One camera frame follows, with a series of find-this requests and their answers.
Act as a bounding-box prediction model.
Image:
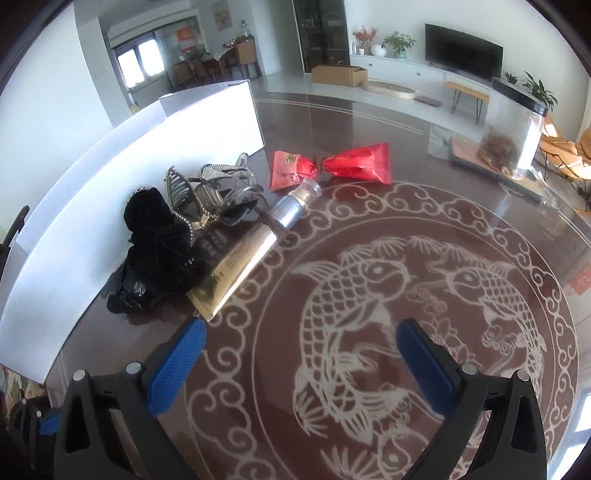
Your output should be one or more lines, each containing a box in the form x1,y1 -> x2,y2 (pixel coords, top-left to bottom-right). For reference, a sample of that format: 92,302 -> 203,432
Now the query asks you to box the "wooden bench with metal legs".
445,82 -> 490,123

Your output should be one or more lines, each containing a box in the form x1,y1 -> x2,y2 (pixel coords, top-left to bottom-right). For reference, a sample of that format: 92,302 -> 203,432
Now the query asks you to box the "light red snack packet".
269,150 -> 321,191

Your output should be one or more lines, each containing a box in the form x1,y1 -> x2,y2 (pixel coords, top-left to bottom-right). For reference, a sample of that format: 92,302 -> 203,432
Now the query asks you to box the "tan-backed dining chair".
236,38 -> 257,79

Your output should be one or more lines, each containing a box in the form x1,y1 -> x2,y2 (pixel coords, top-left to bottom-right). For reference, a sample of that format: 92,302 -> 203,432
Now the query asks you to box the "brown cardboard box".
311,65 -> 369,88

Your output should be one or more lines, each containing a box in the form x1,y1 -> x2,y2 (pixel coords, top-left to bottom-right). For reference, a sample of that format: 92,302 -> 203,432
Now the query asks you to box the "clear jar with black lid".
478,78 -> 550,181

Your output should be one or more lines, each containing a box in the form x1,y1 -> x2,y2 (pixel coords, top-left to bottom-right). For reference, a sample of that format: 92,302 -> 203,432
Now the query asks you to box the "gold tube with silver cap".
186,179 -> 322,322

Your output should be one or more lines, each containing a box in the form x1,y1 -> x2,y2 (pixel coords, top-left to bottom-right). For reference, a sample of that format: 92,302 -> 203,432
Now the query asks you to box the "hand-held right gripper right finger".
396,318 -> 548,480

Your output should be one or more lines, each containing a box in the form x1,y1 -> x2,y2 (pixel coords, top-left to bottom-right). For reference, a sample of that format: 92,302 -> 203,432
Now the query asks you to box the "black velvet scrunchie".
123,187 -> 175,234

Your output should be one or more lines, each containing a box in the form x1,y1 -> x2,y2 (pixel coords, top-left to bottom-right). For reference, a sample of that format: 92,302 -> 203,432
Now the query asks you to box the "framed wall painting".
212,0 -> 230,32

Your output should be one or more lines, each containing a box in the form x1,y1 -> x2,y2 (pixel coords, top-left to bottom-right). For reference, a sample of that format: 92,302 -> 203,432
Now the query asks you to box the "brown patterned desktop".
46,90 -> 591,480

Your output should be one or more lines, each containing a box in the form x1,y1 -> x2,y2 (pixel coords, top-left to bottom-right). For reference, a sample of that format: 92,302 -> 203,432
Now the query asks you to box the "orange rocking chair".
538,122 -> 591,181

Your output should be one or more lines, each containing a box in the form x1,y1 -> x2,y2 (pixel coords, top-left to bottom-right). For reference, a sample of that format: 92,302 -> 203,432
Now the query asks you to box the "black angular object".
0,205 -> 31,278

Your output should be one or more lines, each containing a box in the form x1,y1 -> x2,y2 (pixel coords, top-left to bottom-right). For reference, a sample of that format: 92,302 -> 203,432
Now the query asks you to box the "wooden board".
450,136 -> 546,204

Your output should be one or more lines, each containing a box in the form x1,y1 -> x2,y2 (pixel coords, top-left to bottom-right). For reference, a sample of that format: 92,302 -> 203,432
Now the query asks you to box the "leafy potted plant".
522,71 -> 558,109

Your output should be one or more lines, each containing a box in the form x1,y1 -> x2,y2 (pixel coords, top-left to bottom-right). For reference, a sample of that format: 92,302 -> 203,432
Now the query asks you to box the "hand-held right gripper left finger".
54,316 -> 207,480

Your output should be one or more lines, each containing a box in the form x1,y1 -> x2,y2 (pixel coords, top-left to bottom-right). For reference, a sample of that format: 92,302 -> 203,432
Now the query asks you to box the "dark glass display cabinet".
292,0 -> 352,75

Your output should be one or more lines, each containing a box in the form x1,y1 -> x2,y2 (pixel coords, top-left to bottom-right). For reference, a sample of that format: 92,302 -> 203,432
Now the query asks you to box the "red flower arrangement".
352,26 -> 379,55

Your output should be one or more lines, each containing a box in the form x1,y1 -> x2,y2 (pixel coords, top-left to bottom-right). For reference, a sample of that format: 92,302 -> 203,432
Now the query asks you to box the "long white cardboard box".
0,79 -> 265,386

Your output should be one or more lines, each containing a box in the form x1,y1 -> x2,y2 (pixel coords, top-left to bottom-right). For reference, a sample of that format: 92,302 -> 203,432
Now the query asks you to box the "grey claw hair clip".
165,166 -> 204,220

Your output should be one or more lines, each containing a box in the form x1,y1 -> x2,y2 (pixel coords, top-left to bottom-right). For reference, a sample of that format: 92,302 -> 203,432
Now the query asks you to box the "silver rhinestone hair clip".
194,152 -> 254,190

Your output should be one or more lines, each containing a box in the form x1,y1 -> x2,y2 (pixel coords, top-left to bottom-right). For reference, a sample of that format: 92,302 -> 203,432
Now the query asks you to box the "black flat television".
425,23 -> 504,79

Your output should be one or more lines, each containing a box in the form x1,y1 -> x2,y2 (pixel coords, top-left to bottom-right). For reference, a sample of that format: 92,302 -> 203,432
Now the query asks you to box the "black bead-trimmed hair bow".
127,217 -> 220,289

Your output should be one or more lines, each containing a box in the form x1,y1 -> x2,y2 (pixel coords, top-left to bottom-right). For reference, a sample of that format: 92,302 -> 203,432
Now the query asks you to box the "white television cabinet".
348,53 -> 497,116

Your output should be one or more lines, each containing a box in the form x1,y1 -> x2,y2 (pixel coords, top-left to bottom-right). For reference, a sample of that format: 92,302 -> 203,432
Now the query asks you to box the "green potted plant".
382,31 -> 416,60

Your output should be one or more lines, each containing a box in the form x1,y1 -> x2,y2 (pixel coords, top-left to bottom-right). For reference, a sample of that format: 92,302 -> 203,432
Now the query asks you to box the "oval beige floor bed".
362,79 -> 416,100

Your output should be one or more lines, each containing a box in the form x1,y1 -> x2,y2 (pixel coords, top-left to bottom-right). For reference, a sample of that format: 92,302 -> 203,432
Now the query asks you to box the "dark red snack packet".
321,142 -> 392,184

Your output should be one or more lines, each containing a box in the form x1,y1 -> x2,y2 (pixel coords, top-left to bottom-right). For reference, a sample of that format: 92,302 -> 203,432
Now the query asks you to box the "silver metal claw clip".
196,178 -> 267,229

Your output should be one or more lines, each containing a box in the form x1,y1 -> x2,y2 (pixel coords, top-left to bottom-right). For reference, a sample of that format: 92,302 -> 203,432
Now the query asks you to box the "wooden dining table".
173,48 -> 232,90

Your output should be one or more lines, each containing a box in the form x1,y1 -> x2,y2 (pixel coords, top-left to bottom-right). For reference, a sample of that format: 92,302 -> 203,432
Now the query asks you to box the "clear plastic wrapper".
427,124 -> 455,160

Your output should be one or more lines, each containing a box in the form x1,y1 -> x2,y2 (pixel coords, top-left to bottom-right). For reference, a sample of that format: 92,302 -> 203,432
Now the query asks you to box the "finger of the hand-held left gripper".
9,401 -> 62,437

